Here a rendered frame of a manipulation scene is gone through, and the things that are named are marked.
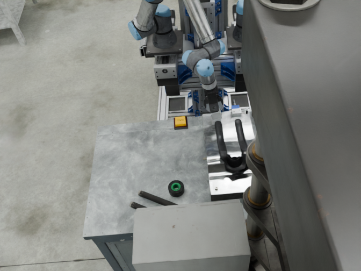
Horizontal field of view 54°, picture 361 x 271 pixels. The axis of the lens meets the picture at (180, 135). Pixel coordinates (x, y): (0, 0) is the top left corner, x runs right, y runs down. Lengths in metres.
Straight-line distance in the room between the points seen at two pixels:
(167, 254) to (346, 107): 0.61
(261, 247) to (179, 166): 0.69
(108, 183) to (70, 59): 2.47
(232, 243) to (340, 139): 0.55
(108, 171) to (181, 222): 1.03
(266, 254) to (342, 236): 1.03
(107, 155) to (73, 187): 1.00
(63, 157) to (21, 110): 0.82
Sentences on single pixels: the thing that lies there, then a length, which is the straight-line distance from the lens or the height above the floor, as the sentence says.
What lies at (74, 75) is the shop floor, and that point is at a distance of 3.94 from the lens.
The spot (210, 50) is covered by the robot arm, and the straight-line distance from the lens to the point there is 1.79.
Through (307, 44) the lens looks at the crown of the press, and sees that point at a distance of 0.59.
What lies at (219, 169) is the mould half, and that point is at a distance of 1.76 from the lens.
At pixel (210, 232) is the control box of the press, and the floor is 1.47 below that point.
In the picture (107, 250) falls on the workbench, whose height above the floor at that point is 0.57.
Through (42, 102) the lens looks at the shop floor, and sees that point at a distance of 3.78.
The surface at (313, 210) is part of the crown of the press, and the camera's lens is 0.41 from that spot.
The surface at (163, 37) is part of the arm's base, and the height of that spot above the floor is 1.11.
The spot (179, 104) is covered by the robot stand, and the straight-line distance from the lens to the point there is 3.02.
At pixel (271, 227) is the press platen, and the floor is 1.29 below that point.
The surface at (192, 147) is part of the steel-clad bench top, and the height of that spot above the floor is 0.80.
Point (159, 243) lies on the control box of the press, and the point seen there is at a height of 1.47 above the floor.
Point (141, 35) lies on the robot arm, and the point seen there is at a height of 1.19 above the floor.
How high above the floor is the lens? 2.35
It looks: 50 degrees down
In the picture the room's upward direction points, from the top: 8 degrees counter-clockwise
